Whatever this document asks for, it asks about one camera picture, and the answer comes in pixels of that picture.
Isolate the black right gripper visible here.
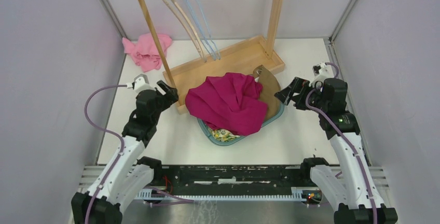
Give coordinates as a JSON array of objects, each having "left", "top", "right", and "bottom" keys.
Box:
[{"left": 274, "top": 76, "right": 328, "bottom": 115}]

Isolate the brown skirt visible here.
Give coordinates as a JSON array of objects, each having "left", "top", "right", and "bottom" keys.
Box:
[{"left": 253, "top": 65, "right": 281, "bottom": 122}]

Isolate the magenta cloth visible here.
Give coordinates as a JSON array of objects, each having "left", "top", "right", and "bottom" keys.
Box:
[{"left": 185, "top": 73, "right": 268, "bottom": 136}]

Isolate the wooden clothes rack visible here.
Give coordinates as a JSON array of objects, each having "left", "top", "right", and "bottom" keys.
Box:
[{"left": 138, "top": 0, "right": 285, "bottom": 114}]

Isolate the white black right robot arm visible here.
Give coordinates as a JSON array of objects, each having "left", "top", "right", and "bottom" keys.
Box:
[{"left": 274, "top": 77, "right": 398, "bottom": 223}]

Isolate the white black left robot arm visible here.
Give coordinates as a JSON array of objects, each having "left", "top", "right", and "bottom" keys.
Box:
[{"left": 71, "top": 78, "right": 178, "bottom": 223}]

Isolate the beige wooden hanger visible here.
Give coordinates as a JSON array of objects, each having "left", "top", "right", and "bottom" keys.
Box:
[{"left": 162, "top": 0, "right": 207, "bottom": 62}]

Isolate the pink crumpled cloth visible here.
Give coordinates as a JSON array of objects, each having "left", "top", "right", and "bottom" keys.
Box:
[{"left": 122, "top": 33, "right": 162, "bottom": 72}]

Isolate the yellow patterned cloth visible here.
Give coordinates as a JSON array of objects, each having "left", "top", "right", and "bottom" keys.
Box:
[{"left": 208, "top": 128, "right": 240, "bottom": 143}]

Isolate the teal plastic basket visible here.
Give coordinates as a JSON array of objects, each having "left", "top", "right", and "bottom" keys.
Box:
[{"left": 197, "top": 105, "right": 284, "bottom": 146}]

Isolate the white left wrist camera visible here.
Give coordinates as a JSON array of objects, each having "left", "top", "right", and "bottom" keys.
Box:
[{"left": 126, "top": 74, "right": 155, "bottom": 93}]

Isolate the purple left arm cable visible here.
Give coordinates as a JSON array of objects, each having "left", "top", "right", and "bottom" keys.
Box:
[{"left": 84, "top": 84, "right": 129, "bottom": 224}]

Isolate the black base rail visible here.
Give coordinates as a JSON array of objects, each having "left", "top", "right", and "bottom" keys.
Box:
[{"left": 150, "top": 165, "right": 317, "bottom": 197}]

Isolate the white slotted cable duct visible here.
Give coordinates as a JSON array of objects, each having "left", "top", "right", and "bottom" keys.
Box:
[{"left": 134, "top": 188, "right": 322, "bottom": 202}]

